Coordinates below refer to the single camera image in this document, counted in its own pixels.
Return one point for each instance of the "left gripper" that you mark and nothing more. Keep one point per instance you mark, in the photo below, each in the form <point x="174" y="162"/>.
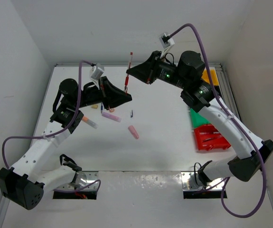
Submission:
<point x="110" y="95"/>

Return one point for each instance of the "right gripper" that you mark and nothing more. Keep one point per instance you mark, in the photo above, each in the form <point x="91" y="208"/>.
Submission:
<point x="146" y="71"/>

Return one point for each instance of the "red gel pen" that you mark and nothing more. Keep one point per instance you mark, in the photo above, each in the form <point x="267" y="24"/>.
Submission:
<point x="127" y="75"/>

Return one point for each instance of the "dark red capped pen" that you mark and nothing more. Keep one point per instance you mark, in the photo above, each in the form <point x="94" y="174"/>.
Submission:
<point x="213" y="137"/>

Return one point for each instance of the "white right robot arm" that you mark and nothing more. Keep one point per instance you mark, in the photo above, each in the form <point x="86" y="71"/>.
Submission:
<point x="197" y="94"/>

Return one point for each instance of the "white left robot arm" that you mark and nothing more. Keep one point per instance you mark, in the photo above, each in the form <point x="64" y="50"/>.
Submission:
<point x="23" y="183"/>

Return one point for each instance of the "purple highlighter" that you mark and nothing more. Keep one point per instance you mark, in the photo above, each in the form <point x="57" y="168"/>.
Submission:
<point x="111" y="116"/>

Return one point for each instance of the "orange capped clear highlighter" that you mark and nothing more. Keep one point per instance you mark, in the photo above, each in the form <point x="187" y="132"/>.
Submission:
<point x="89" y="122"/>

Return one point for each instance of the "yellow bin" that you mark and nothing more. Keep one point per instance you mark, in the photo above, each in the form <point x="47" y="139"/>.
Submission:
<point x="213" y="76"/>

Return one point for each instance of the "green bin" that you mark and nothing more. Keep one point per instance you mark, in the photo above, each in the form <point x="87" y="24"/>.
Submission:
<point x="197" y="120"/>

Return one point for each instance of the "black bin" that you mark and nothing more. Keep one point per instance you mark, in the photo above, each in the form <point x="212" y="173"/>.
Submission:
<point x="217" y="92"/>

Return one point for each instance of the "red bin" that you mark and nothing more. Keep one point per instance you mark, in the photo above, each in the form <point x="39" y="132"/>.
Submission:
<point x="206" y="131"/>

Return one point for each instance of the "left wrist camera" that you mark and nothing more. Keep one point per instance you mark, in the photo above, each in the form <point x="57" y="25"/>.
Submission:
<point x="96" y="72"/>

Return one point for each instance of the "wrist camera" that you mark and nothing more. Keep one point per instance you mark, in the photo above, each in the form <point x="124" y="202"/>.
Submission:
<point x="96" y="72"/>
<point x="166" y="40"/>

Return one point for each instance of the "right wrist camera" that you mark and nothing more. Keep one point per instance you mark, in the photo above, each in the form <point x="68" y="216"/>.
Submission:
<point x="166" y="40"/>

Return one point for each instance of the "left base plate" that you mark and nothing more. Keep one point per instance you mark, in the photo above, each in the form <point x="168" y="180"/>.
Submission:
<point x="87" y="181"/>

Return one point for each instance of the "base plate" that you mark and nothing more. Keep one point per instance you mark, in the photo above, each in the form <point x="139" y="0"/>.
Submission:
<point x="189" y="184"/>
<point x="87" y="181"/>

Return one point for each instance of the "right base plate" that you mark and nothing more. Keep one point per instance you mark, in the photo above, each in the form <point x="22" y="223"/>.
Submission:
<point x="189" y="184"/>

